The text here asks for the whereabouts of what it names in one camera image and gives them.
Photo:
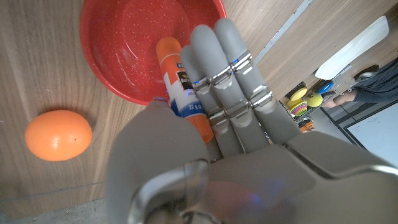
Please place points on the yellow and black disc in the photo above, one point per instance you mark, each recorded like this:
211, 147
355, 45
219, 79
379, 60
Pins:
297, 93

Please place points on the blue disc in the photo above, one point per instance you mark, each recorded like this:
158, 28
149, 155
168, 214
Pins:
326, 87

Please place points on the orange and white glue stick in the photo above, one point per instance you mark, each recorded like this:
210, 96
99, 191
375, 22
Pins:
174, 71

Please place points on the orange fruit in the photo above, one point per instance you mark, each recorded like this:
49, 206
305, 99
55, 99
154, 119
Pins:
58, 135

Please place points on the white square plate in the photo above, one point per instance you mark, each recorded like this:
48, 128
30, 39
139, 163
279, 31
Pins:
351, 49

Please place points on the whiteboard with black frame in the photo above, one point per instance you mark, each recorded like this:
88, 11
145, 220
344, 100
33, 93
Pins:
379, 133

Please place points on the red speckled bowl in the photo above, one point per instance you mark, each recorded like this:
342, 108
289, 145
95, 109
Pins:
124, 46

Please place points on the yellow ball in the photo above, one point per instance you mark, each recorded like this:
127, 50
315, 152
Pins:
314, 99

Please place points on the stack of coloured cups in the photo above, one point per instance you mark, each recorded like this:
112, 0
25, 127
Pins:
298, 109

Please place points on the seated person in dark shirt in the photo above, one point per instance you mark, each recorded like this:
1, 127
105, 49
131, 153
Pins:
376, 87

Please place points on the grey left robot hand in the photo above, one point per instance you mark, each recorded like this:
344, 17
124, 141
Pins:
264, 180

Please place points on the black computer mouse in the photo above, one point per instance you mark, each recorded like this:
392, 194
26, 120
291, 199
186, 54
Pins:
367, 73

